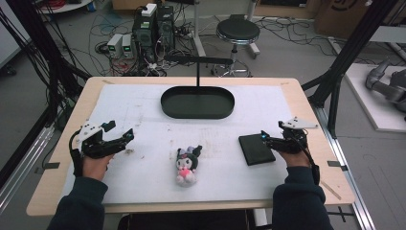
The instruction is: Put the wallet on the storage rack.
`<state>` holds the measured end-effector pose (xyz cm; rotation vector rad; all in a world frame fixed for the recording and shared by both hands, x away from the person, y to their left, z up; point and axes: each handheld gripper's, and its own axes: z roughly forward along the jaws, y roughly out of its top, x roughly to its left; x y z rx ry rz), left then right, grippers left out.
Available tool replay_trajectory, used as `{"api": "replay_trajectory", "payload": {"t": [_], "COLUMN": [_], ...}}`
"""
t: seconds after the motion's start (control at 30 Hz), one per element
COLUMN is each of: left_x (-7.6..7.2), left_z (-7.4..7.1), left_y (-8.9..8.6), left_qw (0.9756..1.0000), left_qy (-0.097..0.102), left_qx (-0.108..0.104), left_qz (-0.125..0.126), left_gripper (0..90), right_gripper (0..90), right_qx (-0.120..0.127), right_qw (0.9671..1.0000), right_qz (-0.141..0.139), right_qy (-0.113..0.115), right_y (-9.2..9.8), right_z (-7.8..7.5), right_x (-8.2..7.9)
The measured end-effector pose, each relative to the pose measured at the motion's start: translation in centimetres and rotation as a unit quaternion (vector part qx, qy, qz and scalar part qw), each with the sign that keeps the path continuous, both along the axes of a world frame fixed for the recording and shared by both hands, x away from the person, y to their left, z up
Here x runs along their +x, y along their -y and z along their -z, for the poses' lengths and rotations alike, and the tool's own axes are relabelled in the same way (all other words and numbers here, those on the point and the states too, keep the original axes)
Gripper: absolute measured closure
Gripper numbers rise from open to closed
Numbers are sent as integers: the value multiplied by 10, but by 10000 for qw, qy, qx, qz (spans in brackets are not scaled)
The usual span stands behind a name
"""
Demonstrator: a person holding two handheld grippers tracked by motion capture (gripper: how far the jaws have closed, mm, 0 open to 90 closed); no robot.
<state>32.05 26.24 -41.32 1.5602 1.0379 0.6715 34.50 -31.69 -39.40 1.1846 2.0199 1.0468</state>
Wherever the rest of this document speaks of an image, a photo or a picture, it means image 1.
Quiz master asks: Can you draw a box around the black metal frame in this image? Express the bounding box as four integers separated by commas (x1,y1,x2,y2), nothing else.
301,0,400,139

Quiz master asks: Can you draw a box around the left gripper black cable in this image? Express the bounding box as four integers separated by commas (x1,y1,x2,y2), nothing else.
68,128,85,178

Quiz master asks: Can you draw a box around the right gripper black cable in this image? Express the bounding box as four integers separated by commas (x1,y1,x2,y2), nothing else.
295,133,322,187

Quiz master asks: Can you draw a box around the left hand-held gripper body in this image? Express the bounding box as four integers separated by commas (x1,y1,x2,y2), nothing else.
76,120,127,160

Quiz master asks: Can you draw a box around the black computer tower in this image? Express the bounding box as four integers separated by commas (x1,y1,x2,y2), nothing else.
156,5,176,52
131,12,158,62

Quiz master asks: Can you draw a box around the grey power supply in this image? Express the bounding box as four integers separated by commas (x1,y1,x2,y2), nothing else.
106,33,124,59
121,34,135,58

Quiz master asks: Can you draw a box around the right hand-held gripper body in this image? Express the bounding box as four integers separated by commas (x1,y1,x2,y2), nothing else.
268,116,320,155

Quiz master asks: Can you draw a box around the black oval tray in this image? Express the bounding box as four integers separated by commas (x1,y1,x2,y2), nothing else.
160,85,236,121

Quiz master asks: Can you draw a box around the black notebook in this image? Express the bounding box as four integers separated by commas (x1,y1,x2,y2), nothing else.
237,133,277,167

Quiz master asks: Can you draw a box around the white desk leg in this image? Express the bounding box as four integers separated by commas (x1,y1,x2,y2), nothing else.
190,0,207,58

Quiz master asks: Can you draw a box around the aluminium rail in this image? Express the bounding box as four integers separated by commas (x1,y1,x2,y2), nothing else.
313,104,377,230
0,125,56,213

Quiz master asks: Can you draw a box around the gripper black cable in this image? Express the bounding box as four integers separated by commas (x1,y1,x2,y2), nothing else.
295,133,322,187
68,128,85,178

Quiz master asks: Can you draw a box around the black and white plush toy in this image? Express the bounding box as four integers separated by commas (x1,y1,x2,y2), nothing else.
174,145,204,188

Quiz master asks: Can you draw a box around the person's right hand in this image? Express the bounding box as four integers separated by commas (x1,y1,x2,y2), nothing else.
277,149,311,170

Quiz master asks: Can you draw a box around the white table mat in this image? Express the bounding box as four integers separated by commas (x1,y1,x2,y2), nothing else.
60,83,297,206

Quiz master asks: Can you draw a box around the person's left hand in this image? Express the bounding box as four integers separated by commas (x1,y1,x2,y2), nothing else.
81,152,115,182

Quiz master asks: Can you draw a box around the black T-shaped stand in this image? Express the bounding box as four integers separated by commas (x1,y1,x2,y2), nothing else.
163,54,235,88

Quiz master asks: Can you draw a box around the white floor board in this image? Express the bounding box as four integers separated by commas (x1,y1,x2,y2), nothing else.
344,62,406,134

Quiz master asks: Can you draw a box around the white round table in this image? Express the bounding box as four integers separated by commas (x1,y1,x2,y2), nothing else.
37,0,94,14

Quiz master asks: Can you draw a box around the black tape strip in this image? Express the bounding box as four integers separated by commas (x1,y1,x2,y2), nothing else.
327,160,350,173
34,161,61,175

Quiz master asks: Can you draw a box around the black round stool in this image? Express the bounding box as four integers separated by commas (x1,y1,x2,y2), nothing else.
212,17,261,78

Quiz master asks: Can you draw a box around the cardboard box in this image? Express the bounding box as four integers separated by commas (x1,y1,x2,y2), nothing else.
313,0,373,40

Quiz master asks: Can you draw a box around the black frame with cables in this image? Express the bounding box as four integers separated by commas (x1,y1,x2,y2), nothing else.
0,0,92,135

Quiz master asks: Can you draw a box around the white box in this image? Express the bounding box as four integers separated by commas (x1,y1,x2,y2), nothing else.
140,2,158,18

